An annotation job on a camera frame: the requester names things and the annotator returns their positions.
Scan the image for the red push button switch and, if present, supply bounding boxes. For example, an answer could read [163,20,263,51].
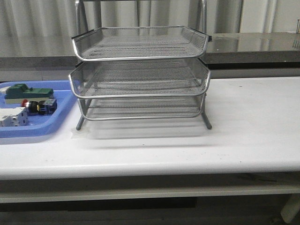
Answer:
[21,98,58,115]

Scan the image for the blue plastic tray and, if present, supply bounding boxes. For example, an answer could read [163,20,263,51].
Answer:
[0,80,76,138]

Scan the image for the grey stone counter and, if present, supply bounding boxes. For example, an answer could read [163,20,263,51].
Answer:
[0,32,300,69]

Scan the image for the white circuit breaker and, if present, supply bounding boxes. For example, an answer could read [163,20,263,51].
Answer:
[0,107,28,127]

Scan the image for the green electrical module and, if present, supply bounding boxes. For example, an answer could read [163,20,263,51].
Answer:
[4,83,54,104]

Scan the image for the white table leg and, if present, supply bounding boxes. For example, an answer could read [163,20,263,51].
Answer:
[280,194,300,224]

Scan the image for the silver metal rack frame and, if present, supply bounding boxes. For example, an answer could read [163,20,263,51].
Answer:
[75,0,212,130]

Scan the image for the small wire rack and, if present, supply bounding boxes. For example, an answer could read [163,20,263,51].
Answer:
[295,19,300,34]

